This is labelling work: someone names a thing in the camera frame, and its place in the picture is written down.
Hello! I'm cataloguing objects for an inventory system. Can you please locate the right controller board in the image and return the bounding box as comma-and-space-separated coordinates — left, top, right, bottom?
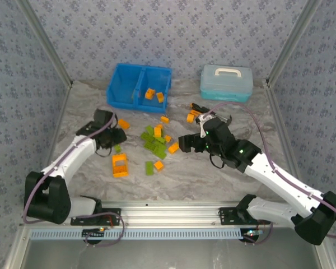
242, 229, 263, 242

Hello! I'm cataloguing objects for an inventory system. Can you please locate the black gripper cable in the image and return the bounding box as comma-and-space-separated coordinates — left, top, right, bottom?
209, 153, 225, 169
96, 147, 113, 158

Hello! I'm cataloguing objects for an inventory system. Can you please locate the left controller board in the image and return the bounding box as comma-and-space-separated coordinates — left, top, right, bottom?
82, 227, 106, 239

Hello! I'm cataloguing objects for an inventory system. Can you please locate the blue divided plastic bin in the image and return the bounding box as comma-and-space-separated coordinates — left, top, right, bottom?
106, 63, 173, 114

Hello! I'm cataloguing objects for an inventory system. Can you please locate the aluminium frame post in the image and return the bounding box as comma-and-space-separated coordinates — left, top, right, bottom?
265, 0, 323, 85
16, 0, 73, 88

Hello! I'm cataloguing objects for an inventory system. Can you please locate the controller board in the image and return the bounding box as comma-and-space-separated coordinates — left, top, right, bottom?
82, 227, 106, 239
242, 229, 263, 242

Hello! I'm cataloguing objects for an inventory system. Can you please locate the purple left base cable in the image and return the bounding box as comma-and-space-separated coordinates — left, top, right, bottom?
83, 211, 127, 248

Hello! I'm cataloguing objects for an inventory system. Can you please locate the black left mount plate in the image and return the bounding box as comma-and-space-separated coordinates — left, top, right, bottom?
71, 208, 122, 226

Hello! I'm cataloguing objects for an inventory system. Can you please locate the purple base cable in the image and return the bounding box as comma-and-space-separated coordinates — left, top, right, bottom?
243, 221, 274, 245
83, 211, 127, 248

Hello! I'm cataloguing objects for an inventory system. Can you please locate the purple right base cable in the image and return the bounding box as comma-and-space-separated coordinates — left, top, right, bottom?
243, 221, 274, 245

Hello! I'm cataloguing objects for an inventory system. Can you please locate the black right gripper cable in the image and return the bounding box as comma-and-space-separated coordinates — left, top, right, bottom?
209, 153, 225, 169

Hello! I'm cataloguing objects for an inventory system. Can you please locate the grey metal panel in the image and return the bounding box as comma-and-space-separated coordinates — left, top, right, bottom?
16, 238, 325, 269

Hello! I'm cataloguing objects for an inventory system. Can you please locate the light blue plastic case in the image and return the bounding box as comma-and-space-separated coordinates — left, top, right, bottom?
200, 64, 254, 103

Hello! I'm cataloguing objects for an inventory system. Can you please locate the light blue slotted cable duct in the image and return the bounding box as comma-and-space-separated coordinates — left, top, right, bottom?
29, 227, 243, 240

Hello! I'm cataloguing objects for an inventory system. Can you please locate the black mount plate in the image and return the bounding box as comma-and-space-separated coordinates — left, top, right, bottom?
218, 206, 270, 225
71, 208, 122, 226

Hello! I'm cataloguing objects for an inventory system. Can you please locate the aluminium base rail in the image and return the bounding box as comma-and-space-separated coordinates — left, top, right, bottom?
19, 200, 272, 228

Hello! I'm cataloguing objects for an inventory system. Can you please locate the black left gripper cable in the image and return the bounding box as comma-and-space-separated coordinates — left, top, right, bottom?
96, 147, 113, 158

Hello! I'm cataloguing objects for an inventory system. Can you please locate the orange lego window frame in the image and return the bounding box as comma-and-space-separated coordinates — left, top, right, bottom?
111, 153, 129, 179

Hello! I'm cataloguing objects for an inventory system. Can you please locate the black right mount plate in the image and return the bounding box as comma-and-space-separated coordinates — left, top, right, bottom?
218, 206, 270, 225

